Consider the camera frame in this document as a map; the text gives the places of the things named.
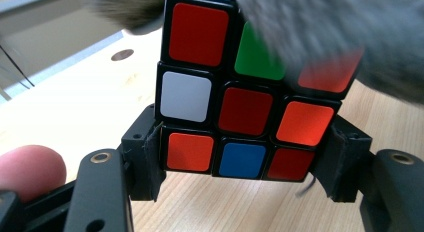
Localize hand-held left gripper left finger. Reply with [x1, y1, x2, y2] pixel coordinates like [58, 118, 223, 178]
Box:
[120, 103, 167, 203]

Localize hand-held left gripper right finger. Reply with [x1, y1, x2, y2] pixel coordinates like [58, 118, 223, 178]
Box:
[311, 114, 373, 204]

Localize multicoloured puzzle cube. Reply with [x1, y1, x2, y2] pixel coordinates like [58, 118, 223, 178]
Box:
[154, 0, 364, 183]

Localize grey fuzzy cloth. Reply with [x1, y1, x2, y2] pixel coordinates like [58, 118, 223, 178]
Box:
[83, 0, 424, 106]

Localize dark round table grommet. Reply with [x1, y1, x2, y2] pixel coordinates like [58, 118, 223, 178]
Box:
[110, 48, 135, 62]

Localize thin black floor cable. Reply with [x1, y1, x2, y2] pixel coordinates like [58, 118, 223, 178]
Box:
[0, 44, 36, 89]

